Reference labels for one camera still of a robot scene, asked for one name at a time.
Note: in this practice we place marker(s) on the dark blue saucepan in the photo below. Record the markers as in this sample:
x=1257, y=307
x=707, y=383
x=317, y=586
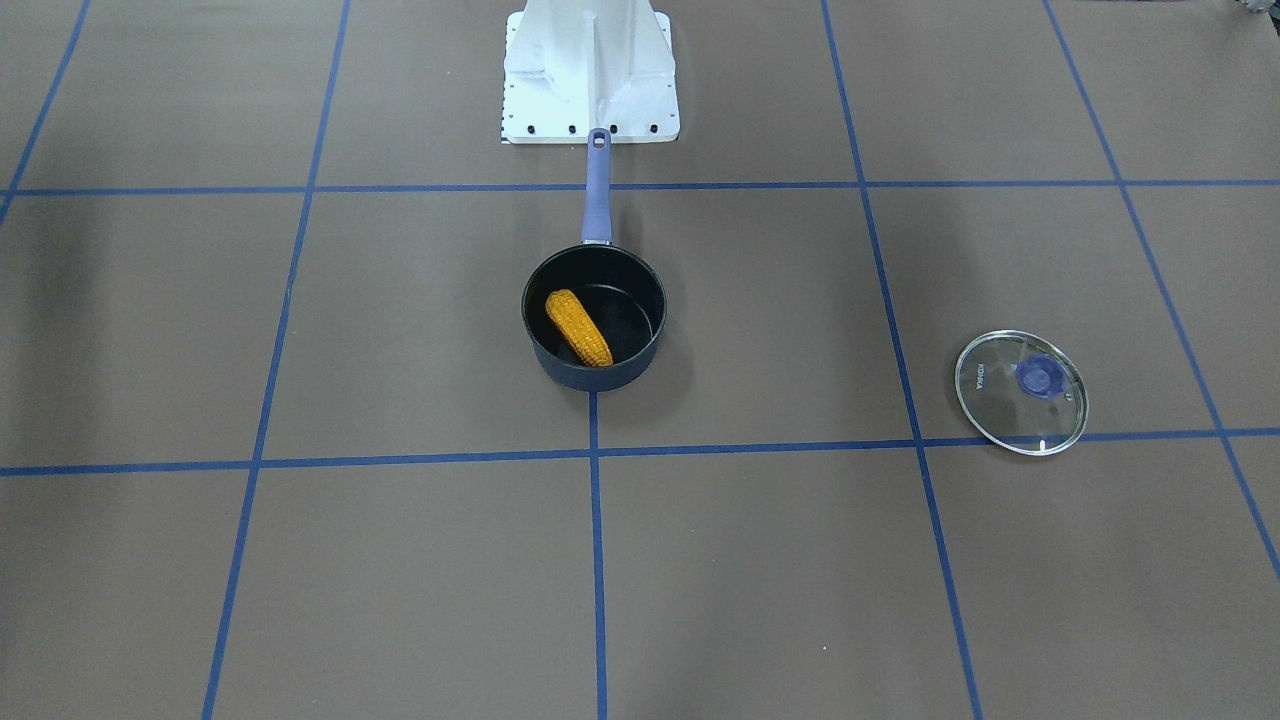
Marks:
x=622, y=293

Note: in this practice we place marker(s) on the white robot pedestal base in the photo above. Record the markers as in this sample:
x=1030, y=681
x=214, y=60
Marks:
x=574, y=66

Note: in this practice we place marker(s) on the yellow corn cob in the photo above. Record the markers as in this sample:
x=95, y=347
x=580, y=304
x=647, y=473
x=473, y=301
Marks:
x=567, y=314

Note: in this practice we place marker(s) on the glass pot lid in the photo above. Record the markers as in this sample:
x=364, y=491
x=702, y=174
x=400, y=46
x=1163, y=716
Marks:
x=1022, y=393

